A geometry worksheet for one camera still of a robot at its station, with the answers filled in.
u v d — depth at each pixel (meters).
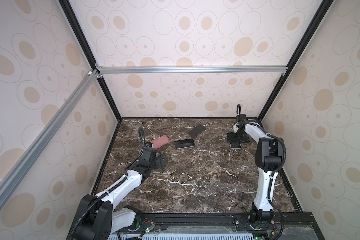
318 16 0.70
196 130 1.13
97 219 0.40
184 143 1.03
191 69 0.90
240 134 0.83
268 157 0.59
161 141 1.06
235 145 1.05
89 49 0.82
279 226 0.72
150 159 0.66
